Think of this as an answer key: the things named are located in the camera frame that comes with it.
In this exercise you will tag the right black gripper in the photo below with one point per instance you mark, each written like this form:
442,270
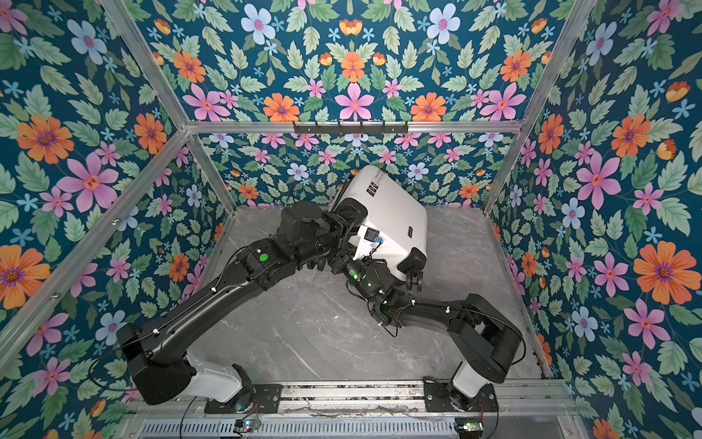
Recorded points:
344,264

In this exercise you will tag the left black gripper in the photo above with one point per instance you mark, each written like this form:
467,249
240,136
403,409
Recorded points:
345,227

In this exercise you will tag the white hard-shell suitcase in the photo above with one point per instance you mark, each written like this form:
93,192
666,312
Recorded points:
379,202

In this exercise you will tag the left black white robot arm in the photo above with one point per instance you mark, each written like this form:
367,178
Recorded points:
157,352

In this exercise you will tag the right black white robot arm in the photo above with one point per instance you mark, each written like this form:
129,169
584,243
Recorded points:
487,340

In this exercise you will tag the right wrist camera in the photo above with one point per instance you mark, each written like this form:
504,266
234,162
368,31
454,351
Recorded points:
369,241

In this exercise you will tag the black hook rail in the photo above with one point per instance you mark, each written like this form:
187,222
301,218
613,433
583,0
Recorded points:
339,128

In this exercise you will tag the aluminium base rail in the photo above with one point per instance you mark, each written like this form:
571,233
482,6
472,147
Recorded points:
413,399

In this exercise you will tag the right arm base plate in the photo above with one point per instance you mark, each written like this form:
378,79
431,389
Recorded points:
443,397

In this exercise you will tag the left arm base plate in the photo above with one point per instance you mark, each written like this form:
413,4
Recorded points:
255,398

